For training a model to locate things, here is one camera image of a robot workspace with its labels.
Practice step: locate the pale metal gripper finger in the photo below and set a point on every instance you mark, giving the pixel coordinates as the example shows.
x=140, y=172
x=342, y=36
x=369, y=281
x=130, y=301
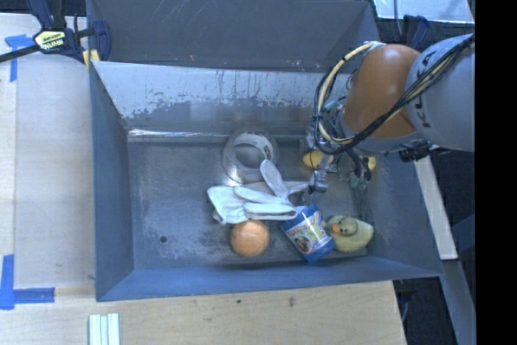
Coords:
x=323, y=175
x=317, y=186

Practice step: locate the yellow toy banana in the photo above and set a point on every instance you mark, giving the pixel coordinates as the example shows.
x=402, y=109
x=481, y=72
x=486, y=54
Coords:
x=312, y=159

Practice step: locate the blue printed can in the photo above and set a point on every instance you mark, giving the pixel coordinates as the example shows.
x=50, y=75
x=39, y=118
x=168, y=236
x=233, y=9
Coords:
x=309, y=234

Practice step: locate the yellow rubber duck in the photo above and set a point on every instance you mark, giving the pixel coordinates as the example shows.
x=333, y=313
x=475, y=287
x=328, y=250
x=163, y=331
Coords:
x=353, y=236

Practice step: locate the white cloth glove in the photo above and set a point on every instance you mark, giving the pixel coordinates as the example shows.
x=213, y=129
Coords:
x=238, y=204

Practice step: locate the orange ball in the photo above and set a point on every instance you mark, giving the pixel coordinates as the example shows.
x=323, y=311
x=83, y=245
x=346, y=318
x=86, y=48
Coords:
x=249, y=238

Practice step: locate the clear glass cup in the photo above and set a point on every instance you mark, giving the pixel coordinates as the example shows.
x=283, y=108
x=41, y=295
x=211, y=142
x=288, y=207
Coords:
x=232, y=167

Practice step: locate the grey metal bin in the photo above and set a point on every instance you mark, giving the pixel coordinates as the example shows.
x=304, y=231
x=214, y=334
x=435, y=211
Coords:
x=177, y=190

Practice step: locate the pale wood board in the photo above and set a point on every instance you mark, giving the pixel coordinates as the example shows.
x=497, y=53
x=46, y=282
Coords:
x=52, y=173

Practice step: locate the black cylinder on white bracket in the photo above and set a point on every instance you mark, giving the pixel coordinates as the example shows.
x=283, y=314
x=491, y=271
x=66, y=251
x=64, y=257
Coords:
x=414, y=151

